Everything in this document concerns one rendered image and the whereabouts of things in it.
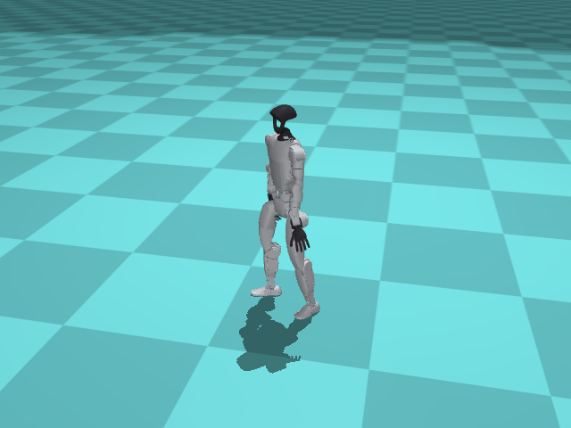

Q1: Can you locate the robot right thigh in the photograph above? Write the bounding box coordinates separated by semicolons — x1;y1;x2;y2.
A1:
259;200;281;259

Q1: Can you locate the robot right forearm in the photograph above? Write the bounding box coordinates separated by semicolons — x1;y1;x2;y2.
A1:
267;171;278;200

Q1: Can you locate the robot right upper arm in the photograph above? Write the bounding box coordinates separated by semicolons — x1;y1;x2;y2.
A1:
265;133;276;175

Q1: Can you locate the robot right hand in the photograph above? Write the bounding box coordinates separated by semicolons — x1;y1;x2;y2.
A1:
268;193;281;221

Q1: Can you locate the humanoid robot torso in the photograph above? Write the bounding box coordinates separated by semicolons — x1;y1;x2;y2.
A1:
269;134;302;218

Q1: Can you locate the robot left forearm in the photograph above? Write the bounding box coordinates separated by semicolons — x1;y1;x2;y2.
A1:
288;184;302;226

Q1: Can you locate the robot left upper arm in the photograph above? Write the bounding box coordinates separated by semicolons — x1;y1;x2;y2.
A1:
287;144;306;193

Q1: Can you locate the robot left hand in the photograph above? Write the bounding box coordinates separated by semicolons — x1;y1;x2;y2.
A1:
290;217;310;252

